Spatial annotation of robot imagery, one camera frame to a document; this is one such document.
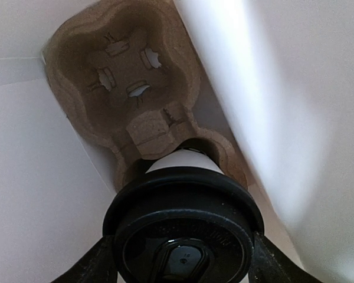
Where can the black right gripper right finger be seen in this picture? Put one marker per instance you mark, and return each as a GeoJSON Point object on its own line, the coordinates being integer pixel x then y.
{"type": "Point", "coordinates": [271, 265]}

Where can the black plastic cup lid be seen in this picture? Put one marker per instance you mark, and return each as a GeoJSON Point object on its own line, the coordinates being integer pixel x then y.
{"type": "Point", "coordinates": [183, 224]}

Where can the brown paper bag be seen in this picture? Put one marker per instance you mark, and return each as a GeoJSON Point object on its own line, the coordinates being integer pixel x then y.
{"type": "Point", "coordinates": [279, 79]}

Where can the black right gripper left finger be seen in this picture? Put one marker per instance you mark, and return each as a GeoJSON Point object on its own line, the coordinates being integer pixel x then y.
{"type": "Point", "coordinates": [97, 265]}

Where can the cardboard cup carrier tray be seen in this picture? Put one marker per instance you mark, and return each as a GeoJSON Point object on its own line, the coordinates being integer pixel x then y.
{"type": "Point", "coordinates": [128, 78]}

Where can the white paper coffee cup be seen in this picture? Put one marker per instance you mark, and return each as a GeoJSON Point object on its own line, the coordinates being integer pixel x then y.
{"type": "Point", "coordinates": [185, 158]}

